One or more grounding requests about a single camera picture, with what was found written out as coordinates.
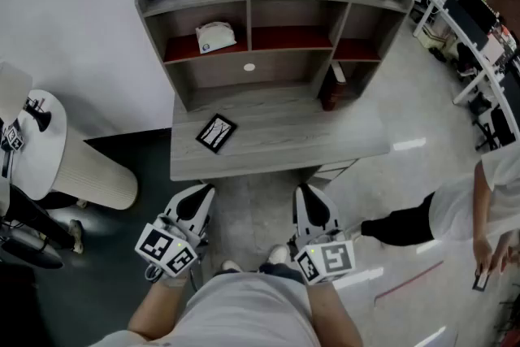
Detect person's dark trousers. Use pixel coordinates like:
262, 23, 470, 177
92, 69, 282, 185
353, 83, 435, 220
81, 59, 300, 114
258, 262, 305, 284

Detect white soft tissue packet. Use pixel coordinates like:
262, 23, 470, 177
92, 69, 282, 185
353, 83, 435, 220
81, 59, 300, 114
195, 21, 237, 54

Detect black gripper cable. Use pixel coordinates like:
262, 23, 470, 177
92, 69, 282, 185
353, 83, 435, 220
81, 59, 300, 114
145, 262, 204, 293

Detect person's light grey shirt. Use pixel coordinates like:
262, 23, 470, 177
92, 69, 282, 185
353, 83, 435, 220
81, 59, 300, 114
87, 271, 326, 347

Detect black office chair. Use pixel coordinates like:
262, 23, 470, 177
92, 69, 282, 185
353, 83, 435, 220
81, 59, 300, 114
472, 107, 518, 152

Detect light wood-grain table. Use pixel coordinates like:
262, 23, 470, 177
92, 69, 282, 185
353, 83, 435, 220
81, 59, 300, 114
169, 85, 392, 186

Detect red floor tape line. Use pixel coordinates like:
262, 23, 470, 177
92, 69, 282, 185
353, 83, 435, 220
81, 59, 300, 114
373, 259, 446, 300

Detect beige lamp shade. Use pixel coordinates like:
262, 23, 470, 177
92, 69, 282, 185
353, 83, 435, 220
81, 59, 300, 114
0, 61, 33, 123

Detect white wrist strap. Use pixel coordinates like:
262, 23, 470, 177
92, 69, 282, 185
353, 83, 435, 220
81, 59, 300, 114
160, 275, 191, 290

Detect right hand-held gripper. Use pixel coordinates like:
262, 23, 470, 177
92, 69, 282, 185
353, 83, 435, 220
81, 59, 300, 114
288, 183, 357, 285

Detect dark red hardcover book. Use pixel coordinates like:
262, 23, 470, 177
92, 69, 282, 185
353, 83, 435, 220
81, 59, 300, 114
318, 63, 350, 112

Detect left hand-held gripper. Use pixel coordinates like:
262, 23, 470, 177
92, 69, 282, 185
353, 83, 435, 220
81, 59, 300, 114
135, 184, 215, 282

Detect small black picture frame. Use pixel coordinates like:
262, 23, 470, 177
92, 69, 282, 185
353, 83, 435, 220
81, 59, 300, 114
195, 113, 238, 154

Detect small black handheld device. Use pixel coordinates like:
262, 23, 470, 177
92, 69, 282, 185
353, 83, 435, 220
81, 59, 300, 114
472, 270, 491, 293

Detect long white office desk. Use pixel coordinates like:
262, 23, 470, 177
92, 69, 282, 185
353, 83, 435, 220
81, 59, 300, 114
409, 0, 520, 145

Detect dark green floor carpet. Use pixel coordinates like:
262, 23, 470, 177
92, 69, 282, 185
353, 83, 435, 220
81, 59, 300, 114
0, 128, 216, 347

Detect person's left forearm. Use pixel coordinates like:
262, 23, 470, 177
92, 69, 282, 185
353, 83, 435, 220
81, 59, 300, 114
128, 275, 200, 341

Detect black flared stand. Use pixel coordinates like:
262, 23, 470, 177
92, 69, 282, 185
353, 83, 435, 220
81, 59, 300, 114
24, 97, 53, 133

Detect black computer monitor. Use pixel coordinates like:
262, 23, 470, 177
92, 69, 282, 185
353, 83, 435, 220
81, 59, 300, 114
458, 0, 501, 33
444, 0, 489, 52

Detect person's right forearm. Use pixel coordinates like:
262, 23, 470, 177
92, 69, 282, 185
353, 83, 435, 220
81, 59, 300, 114
308, 282, 365, 347

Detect white round pedestal table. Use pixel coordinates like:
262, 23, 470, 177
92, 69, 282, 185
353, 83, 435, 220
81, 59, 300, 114
0, 89, 139, 211

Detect dark grey chair base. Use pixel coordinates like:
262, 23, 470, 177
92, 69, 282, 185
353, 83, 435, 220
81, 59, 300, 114
0, 233, 65, 271

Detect spare hand-held gripper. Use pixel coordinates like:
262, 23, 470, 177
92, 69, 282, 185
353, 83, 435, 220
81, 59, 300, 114
2, 124, 26, 152

